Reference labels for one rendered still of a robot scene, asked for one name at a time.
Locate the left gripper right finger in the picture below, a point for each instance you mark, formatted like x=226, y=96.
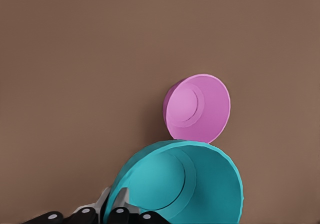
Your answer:
x=122, y=209

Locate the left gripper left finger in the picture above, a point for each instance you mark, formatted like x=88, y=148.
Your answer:
x=86, y=214

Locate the blue bowl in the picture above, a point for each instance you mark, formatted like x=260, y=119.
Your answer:
x=210, y=181

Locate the pink bowl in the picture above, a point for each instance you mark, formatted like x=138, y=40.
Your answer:
x=200, y=108

